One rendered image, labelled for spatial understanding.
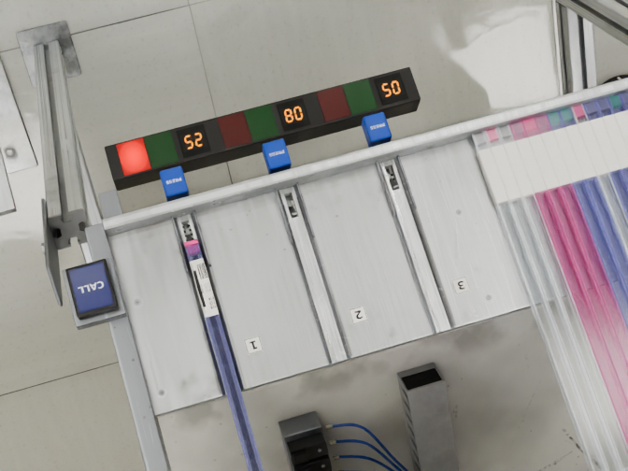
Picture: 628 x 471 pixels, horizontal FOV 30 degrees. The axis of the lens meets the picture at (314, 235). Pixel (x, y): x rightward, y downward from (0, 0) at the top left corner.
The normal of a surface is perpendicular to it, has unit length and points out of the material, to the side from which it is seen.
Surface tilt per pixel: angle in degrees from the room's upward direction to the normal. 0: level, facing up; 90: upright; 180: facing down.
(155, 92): 0
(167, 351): 44
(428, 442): 0
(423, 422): 0
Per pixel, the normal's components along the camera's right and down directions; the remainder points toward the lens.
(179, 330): 0.04, -0.29
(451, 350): 0.23, 0.44
